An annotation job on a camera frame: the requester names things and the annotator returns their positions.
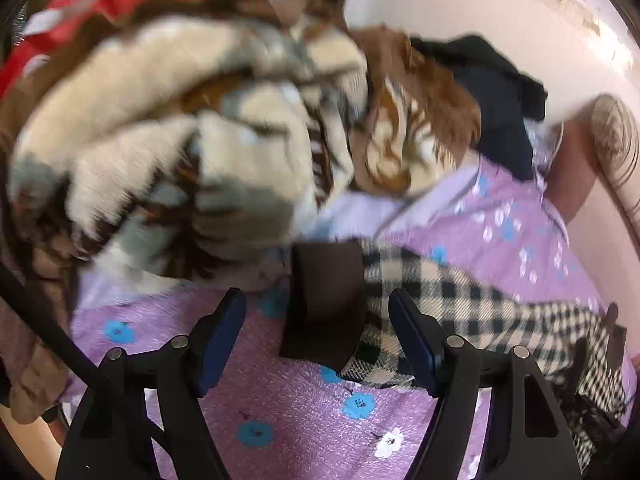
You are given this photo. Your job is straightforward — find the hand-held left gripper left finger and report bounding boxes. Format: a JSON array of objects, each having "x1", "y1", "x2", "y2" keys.
[{"x1": 55, "y1": 287, "x2": 248, "y2": 480}]

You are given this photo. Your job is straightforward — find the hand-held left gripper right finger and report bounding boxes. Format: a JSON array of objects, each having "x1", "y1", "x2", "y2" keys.
[{"x1": 389, "y1": 287, "x2": 583, "y2": 480}]

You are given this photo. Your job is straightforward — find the beige black plaid garment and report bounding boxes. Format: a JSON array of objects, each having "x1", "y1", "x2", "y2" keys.
[{"x1": 277, "y1": 241, "x2": 632, "y2": 472}]

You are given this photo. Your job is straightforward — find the black clothes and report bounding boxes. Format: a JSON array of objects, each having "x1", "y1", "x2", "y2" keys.
[{"x1": 410, "y1": 34, "x2": 549, "y2": 182}]

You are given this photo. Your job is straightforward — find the purple floral bedsheet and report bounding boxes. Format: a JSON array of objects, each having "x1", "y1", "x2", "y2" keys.
[{"x1": 70, "y1": 125, "x2": 637, "y2": 480}]

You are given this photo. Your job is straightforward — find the tiger print blanket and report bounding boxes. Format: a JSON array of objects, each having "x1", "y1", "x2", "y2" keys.
[{"x1": 10, "y1": 0, "x2": 483, "y2": 288}]

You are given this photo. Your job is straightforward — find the tan brown cloth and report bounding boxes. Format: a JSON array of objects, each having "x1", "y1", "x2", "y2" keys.
[{"x1": 0, "y1": 240, "x2": 73, "y2": 423}]

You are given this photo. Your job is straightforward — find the pink upholstered headboard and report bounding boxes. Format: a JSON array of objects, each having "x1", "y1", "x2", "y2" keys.
[{"x1": 546, "y1": 110, "x2": 640, "y2": 361}]

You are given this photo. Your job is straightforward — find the lavender cloth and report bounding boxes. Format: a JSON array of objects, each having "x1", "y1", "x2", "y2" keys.
[{"x1": 522, "y1": 120, "x2": 567, "y2": 186}]

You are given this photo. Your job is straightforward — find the striped beige pillow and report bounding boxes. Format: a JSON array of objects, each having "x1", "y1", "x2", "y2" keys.
[{"x1": 590, "y1": 94, "x2": 640, "y2": 223}]

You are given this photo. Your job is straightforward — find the black cable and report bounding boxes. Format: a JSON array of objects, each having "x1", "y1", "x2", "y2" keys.
[{"x1": 0, "y1": 262, "x2": 168, "y2": 458}]

